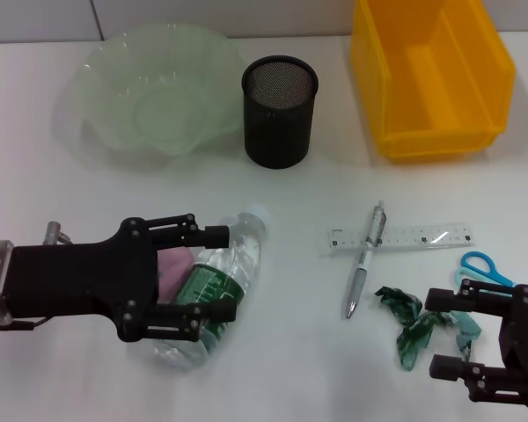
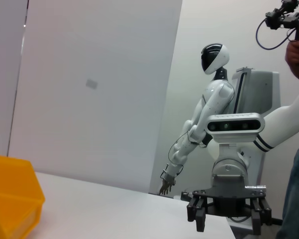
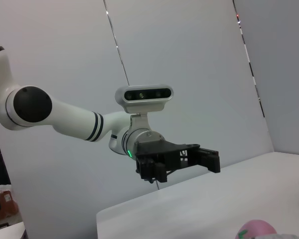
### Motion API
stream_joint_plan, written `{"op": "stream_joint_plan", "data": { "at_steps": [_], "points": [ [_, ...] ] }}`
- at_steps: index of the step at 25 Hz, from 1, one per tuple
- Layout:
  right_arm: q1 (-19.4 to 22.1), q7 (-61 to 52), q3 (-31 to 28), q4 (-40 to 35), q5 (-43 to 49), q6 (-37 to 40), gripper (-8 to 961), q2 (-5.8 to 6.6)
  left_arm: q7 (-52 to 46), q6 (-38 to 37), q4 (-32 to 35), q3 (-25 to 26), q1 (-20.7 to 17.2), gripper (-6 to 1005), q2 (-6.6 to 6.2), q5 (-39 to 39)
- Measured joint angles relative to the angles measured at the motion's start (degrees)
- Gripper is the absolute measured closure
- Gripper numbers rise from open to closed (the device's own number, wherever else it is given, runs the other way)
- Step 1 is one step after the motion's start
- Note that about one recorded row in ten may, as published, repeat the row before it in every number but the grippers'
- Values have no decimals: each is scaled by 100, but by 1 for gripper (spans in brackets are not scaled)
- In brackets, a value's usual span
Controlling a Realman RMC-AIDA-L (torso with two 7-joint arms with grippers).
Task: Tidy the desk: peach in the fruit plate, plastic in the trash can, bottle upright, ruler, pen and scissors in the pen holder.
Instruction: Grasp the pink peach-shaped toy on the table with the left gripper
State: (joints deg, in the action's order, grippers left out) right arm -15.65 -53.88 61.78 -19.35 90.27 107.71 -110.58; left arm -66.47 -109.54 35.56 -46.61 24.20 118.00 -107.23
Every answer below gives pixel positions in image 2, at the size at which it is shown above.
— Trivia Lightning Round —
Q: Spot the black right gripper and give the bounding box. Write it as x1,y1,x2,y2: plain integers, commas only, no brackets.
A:
187,186,272,236

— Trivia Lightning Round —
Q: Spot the bystander hand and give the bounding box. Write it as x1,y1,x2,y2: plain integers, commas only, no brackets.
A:
285,42,299,66

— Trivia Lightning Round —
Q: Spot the white humanoid robot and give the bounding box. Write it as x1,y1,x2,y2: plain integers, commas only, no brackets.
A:
159,43,236,197

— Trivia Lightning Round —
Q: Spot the grey robot docking stand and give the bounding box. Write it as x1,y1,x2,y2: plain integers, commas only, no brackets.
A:
232,66,282,190

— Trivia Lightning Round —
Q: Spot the white partition board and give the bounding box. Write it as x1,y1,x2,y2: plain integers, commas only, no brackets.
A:
7,0,184,195

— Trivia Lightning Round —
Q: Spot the yellow plastic storage bin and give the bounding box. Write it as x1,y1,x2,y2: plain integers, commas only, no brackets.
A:
0,153,46,239

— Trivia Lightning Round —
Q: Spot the grey right gripper cable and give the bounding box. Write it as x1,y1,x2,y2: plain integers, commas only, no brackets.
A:
228,185,267,224

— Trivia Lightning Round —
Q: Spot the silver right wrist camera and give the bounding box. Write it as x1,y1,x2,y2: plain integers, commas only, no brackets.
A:
205,112,266,144

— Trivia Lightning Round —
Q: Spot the dark blue looped cable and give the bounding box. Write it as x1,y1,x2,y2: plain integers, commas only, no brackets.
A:
255,17,299,50

